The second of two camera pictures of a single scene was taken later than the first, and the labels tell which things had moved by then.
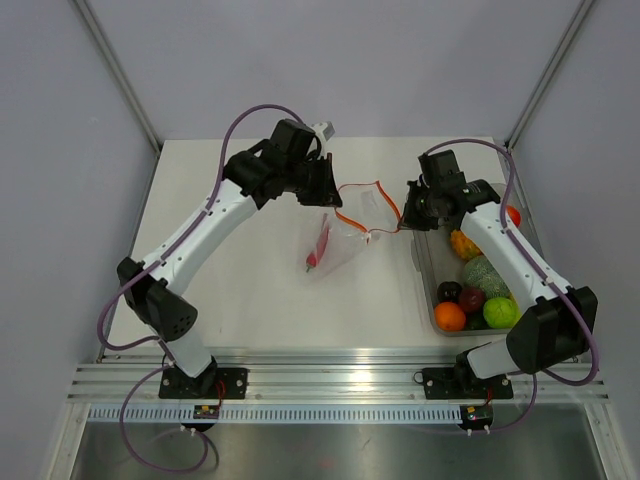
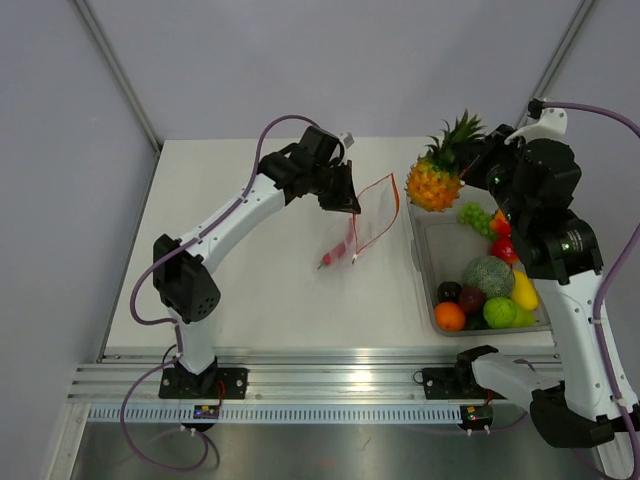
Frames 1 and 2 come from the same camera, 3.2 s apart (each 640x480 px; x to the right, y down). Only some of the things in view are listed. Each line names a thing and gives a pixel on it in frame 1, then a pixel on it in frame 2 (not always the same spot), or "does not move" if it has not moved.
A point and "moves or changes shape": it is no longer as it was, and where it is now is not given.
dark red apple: (472, 299) does not move
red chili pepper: (314, 257) -> (337, 252)
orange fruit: (448, 316) does not move
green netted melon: (478, 272) does not move
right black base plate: (458, 384) does not move
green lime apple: (501, 312) does not move
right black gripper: (410, 220) -> (491, 147)
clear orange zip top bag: (342, 238) moves or changes shape
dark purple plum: (449, 292) does not move
